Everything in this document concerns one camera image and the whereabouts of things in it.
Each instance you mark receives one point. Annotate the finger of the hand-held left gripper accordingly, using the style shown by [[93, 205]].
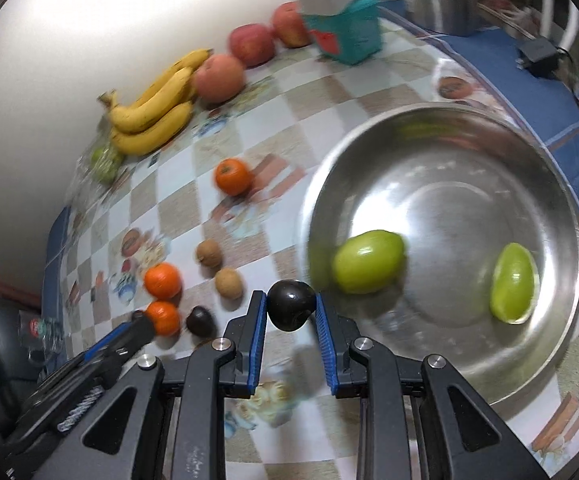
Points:
[[129, 336]]

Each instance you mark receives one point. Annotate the green jujube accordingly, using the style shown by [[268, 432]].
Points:
[[513, 285], [367, 262], [105, 165]]

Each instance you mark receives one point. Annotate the white metal bar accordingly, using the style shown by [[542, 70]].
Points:
[[569, 22]]

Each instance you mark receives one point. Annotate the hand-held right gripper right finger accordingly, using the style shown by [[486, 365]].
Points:
[[327, 347]]

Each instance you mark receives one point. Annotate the red apple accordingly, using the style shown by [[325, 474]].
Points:
[[292, 25], [252, 45], [218, 79]]

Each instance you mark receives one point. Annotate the black power adapter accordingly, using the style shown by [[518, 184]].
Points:
[[537, 57]]

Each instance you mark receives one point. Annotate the brown longan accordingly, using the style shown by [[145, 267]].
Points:
[[228, 283], [209, 253]]

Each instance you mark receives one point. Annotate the stainless steel bowl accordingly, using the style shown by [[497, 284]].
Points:
[[444, 185]]

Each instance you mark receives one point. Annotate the clear plastic container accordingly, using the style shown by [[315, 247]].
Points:
[[87, 175]]

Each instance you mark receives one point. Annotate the orange tangerine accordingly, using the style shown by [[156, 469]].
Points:
[[232, 176], [162, 280], [165, 319]]

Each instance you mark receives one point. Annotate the clear bottle with red label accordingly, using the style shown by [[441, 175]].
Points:
[[39, 331]]

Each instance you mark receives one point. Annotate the printed checkered tablecloth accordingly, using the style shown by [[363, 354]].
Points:
[[169, 205]]

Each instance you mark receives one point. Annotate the dark purple plum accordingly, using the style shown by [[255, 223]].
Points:
[[289, 305], [200, 321]]

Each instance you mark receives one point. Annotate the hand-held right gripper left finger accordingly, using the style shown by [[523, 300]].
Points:
[[257, 342]]

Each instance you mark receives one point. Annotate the teal box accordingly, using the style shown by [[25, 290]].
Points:
[[354, 35]]

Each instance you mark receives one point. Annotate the yellow banana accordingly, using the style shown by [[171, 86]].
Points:
[[154, 102], [152, 132], [187, 62]]

